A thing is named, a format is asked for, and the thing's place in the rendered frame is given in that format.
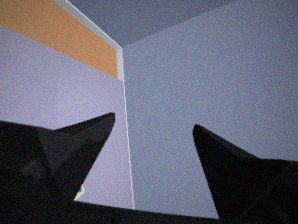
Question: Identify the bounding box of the pale yellow board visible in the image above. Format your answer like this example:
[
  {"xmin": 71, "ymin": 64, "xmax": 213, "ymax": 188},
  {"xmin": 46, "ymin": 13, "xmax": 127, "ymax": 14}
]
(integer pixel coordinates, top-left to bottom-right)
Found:
[{"xmin": 74, "ymin": 185, "xmax": 85, "ymax": 200}]

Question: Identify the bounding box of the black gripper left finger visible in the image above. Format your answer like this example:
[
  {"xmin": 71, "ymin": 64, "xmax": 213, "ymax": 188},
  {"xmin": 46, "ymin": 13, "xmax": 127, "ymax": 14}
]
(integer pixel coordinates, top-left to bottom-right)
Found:
[{"xmin": 0, "ymin": 112, "xmax": 115, "ymax": 200}]

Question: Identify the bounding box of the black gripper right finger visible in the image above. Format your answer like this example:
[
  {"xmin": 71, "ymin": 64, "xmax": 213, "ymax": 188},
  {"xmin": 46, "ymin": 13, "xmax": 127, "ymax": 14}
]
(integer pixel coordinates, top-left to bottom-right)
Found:
[{"xmin": 193, "ymin": 124, "xmax": 298, "ymax": 221}]

